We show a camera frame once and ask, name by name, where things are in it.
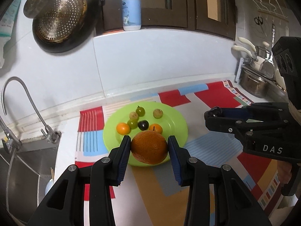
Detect small brownish fruit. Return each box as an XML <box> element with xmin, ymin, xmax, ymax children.
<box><xmin>153</xmin><ymin>109</ymin><xmax>163</xmax><ymax>119</ymax></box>

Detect large orange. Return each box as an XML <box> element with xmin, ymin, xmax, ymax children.
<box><xmin>131</xmin><ymin>130</ymin><xmax>168</xmax><ymax>165</ymax></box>

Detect dark purple plum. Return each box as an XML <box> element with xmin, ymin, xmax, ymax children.
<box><xmin>138</xmin><ymin>120</ymin><xmax>149</xmax><ymax>131</ymax></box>

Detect green fruit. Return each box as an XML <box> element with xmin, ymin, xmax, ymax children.
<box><xmin>136</xmin><ymin>106</ymin><xmax>145</xmax><ymax>117</ymax></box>
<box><xmin>127</xmin><ymin>119</ymin><xmax>138</xmax><ymax>130</ymax></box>

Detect small orange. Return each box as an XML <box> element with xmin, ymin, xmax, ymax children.
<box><xmin>116</xmin><ymin>122</ymin><xmax>131</xmax><ymax>135</ymax></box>

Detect yellow speckled fruit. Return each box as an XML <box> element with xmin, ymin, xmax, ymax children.
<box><xmin>129</xmin><ymin>112</ymin><xmax>139</xmax><ymax>120</ymax></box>

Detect steel pot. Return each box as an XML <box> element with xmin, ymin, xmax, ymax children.
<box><xmin>236</xmin><ymin>42</ymin><xmax>286</xmax><ymax>98</ymax></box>

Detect blue bowl in sink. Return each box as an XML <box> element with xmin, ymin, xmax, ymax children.
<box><xmin>45</xmin><ymin>179</ymin><xmax>54</xmax><ymax>195</ymax></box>

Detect stainless steel sink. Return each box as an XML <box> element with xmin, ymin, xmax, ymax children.
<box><xmin>1</xmin><ymin>144</ymin><xmax>58</xmax><ymax>224</ymax></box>

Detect colourful patterned table mat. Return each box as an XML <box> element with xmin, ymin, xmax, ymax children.
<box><xmin>75</xmin><ymin>81</ymin><xmax>280</xmax><ymax>225</ymax></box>

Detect thin gooseneck faucet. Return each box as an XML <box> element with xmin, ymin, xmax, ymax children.
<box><xmin>1</xmin><ymin>76</ymin><xmax>62</xmax><ymax>144</ymax></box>

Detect green plate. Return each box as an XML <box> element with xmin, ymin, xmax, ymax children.
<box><xmin>103</xmin><ymin>102</ymin><xmax>188</xmax><ymax>166</ymax></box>

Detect large chrome faucet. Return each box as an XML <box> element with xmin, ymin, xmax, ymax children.
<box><xmin>0</xmin><ymin>117</ymin><xmax>21</xmax><ymax>154</ymax></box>

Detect black scissors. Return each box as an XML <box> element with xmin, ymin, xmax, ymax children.
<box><xmin>254</xmin><ymin>16</ymin><xmax>267</xmax><ymax>37</ymax></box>

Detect dark wooden cabinet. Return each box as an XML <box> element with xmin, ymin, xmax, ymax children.
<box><xmin>96</xmin><ymin>0</ymin><xmax>237</xmax><ymax>40</ymax></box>

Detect blue soap bottle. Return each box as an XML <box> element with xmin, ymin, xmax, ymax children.
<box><xmin>121</xmin><ymin>0</ymin><xmax>142</xmax><ymax>31</ymax></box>

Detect hanging colander pan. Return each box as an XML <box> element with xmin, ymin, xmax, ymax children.
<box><xmin>32</xmin><ymin>0</ymin><xmax>101</xmax><ymax>54</ymax></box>

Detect tissue package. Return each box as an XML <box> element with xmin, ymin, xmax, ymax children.
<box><xmin>0</xmin><ymin>0</ymin><xmax>21</xmax><ymax>68</ymax></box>

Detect hanging brass ladle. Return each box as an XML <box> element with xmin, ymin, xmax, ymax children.
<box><xmin>23</xmin><ymin>0</ymin><xmax>56</xmax><ymax>19</ymax></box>

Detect white knife handles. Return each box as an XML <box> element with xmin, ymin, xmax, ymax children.
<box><xmin>232</xmin><ymin>37</ymin><xmax>258</xmax><ymax>61</ymax></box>

